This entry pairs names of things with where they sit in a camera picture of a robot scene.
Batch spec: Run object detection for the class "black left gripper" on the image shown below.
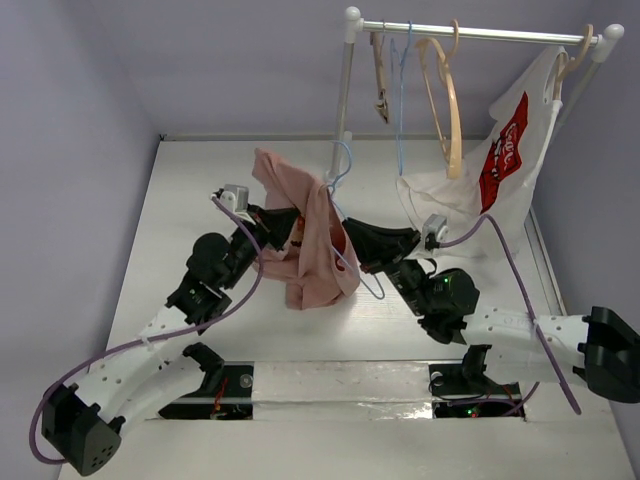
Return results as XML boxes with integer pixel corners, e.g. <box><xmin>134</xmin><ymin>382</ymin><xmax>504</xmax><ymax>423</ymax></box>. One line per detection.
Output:
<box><xmin>221</xmin><ymin>205</ymin><xmax>299</xmax><ymax>291</ymax></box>

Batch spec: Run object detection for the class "pink t shirt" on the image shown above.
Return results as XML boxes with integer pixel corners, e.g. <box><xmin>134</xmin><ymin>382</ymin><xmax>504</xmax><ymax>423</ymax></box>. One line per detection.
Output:
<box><xmin>252</xmin><ymin>148</ymin><xmax>360</xmax><ymax>310</ymax></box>

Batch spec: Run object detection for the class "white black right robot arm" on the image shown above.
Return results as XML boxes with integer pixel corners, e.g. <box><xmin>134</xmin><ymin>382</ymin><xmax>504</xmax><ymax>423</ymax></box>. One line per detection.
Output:
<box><xmin>342</xmin><ymin>215</ymin><xmax>639</xmax><ymax>406</ymax></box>

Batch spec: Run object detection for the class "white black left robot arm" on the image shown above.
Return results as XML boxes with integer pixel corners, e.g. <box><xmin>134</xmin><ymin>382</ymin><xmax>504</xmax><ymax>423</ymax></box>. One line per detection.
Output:
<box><xmin>29</xmin><ymin>205</ymin><xmax>299</xmax><ymax>477</ymax></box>

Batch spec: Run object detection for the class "white t shirt red print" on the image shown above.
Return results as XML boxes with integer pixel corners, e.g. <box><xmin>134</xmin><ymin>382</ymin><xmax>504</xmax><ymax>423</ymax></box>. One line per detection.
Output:
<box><xmin>397</xmin><ymin>46</ymin><xmax>568</xmax><ymax>254</ymax></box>

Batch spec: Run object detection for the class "beige plastic hanger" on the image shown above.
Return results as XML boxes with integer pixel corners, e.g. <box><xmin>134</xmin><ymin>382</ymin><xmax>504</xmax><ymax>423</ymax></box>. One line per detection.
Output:
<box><xmin>414</xmin><ymin>18</ymin><xmax>464</xmax><ymax>180</ymax></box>

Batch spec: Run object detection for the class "beige clip hanger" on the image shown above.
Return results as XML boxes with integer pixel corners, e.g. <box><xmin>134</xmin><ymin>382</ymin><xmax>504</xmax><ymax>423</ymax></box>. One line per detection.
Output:
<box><xmin>369</xmin><ymin>32</ymin><xmax>390</xmax><ymax>124</ymax></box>

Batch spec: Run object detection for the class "beige hanger under white shirt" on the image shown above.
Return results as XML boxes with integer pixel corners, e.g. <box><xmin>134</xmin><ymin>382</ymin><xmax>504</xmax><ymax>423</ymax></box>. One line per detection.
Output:
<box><xmin>544</xmin><ymin>24</ymin><xmax>594</xmax><ymax>102</ymax></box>

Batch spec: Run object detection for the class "white clothes rack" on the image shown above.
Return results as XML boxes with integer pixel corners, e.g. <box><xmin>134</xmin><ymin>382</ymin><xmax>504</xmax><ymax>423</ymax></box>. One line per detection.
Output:
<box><xmin>326</xmin><ymin>6</ymin><xmax>625</xmax><ymax>186</ymax></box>

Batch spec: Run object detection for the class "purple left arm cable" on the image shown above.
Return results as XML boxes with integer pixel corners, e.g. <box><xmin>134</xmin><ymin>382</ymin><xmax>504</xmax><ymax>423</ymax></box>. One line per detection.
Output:
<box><xmin>28</xmin><ymin>195</ymin><xmax>262</xmax><ymax>463</ymax></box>

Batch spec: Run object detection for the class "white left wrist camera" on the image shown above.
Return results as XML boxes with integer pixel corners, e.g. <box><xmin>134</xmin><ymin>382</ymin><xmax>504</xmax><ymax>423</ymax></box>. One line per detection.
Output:
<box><xmin>211</xmin><ymin>184</ymin><xmax>249</xmax><ymax>215</ymax></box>

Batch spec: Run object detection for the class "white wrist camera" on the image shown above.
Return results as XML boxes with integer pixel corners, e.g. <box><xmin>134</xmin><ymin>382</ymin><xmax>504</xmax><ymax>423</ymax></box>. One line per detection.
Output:
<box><xmin>211</xmin><ymin>184</ymin><xmax>249</xmax><ymax>215</ymax></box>
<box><xmin>422</xmin><ymin>214</ymin><xmax>449</xmax><ymax>251</ymax></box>

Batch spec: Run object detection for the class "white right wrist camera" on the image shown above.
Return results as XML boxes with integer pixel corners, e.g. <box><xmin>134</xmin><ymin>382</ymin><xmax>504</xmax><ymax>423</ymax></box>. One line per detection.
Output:
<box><xmin>422</xmin><ymin>214</ymin><xmax>449</xmax><ymax>251</ymax></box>

